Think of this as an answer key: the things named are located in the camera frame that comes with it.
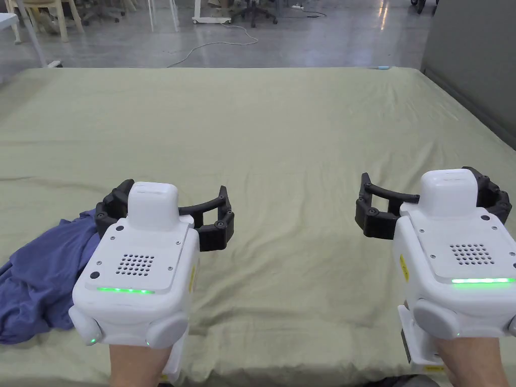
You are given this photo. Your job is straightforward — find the bed with pale green sheet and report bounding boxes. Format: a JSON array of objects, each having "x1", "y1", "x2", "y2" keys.
[{"x1": 0, "y1": 66, "x2": 516, "y2": 387}]

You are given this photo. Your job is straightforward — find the person's left hand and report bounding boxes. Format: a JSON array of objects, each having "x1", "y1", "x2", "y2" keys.
[{"x1": 108, "y1": 344, "x2": 174, "y2": 387}]

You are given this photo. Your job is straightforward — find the white table leg with foot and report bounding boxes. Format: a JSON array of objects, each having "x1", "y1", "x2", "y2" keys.
[{"x1": 22, "y1": 0, "x2": 63, "y2": 69}]

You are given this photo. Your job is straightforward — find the beige wooden chair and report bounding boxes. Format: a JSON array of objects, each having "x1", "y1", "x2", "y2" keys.
[{"x1": 16, "y1": 0, "x2": 86, "y2": 43}]

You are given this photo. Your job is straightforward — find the person's right hand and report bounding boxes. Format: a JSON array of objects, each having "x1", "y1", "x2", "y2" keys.
[{"x1": 435, "y1": 336, "x2": 513, "y2": 387}]

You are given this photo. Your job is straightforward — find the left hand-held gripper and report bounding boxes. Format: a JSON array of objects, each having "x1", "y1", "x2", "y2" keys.
[{"x1": 68, "y1": 179, "x2": 235, "y2": 381}]

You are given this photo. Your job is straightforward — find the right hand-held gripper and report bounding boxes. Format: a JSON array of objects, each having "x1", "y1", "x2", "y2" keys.
[{"x1": 354, "y1": 166, "x2": 516, "y2": 373}]

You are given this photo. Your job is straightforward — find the grey cabinet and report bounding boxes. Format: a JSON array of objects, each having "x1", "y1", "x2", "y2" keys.
[{"x1": 419, "y1": 0, "x2": 516, "y2": 151}]

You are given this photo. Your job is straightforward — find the white cable on floor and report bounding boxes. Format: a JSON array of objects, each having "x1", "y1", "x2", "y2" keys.
[{"x1": 166, "y1": 21, "x2": 260, "y2": 68}]

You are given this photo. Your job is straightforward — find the grey office chair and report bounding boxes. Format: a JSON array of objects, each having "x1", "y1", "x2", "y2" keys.
[{"x1": 80, "y1": 0, "x2": 122, "y2": 24}]

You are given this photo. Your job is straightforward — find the dark blue shirt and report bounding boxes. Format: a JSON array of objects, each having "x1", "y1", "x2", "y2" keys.
[{"x1": 0, "y1": 209, "x2": 102, "y2": 346}]

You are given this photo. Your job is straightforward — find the black office chair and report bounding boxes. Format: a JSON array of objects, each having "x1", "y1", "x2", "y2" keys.
[{"x1": 230, "y1": 0, "x2": 280, "y2": 28}]

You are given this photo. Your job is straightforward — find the white desk base with casters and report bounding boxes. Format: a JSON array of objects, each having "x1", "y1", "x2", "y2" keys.
[{"x1": 191, "y1": 0, "x2": 231, "y2": 26}]

